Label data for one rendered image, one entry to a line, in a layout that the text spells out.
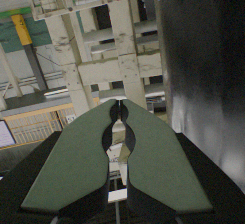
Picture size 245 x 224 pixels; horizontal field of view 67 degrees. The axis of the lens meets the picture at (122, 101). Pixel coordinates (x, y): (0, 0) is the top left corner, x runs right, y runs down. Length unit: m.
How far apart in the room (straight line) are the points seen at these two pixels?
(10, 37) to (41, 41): 1.33
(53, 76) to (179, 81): 9.88
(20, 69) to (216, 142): 10.34
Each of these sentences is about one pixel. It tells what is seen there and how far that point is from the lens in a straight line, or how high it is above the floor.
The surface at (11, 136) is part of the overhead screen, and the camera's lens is 4.29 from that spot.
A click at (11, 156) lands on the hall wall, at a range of 13.08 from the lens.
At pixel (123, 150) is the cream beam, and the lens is 0.94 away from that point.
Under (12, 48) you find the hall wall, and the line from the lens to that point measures 10.29.
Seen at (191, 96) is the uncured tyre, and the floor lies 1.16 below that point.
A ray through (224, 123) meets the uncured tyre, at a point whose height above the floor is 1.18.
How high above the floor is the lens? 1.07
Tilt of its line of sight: 23 degrees up
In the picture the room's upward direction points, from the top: 168 degrees clockwise
